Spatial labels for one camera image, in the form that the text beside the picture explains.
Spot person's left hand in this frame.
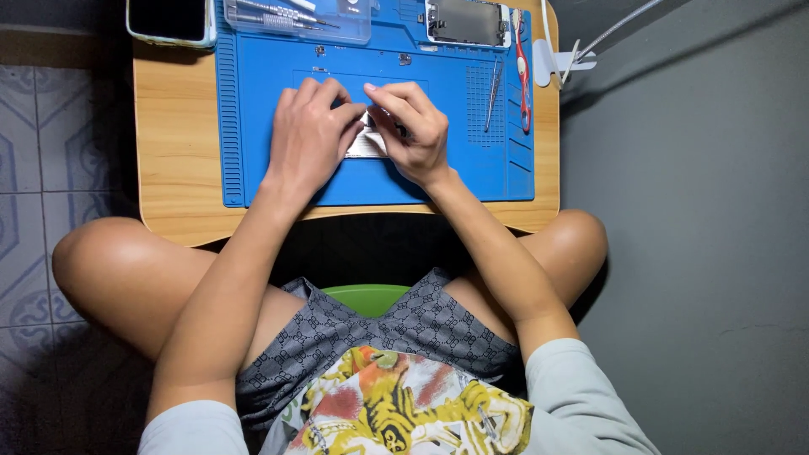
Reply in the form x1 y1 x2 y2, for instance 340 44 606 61
263 77 368 194

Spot person's right hand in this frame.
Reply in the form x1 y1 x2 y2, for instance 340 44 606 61
363 81 452 190

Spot silver phone part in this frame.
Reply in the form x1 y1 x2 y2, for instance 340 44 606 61
344 110 412 159

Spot blue silicone repair mat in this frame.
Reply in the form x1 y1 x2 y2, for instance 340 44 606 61
214 0 536 209

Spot metal tweezers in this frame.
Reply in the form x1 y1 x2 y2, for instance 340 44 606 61
483 57 504 134

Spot clear plastic tool box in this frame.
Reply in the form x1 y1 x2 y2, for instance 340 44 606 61
222 0 373 46

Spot short silver precision screwdriver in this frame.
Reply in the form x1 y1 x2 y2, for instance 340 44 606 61
230 13 324 32

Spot opened white phone body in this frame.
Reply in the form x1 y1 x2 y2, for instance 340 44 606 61
424 0 512 49

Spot long silver precision screwdriver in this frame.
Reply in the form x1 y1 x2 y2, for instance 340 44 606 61
235 0 342 29

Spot wooden lap table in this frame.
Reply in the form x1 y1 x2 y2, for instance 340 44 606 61
132 0 561 248

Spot white lamp clamp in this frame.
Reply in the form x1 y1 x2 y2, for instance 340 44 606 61
532 38 598 88

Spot green plastic stool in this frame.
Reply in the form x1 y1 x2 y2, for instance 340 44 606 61
320 284 413 319

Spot smartphone in pale case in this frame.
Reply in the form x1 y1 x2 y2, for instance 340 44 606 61
126 0 217 49

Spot grey patterned shorts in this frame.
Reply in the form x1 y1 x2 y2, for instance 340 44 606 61
234 267 527 432

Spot person's right leg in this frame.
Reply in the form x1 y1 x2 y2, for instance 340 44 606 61
441 208 609 350

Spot person's leg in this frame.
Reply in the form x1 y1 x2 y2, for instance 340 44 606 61
441 208 609 350
51 215 312 381

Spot person's left leg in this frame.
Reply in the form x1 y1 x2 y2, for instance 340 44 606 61
51 215 312 381

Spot grey printed shirt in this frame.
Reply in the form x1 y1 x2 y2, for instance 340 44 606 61
137 337 662 455

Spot red-handled pry tool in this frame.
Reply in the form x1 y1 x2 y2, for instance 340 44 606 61
511 8 532 134

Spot white cable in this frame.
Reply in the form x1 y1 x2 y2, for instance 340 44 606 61
540 0 565 87

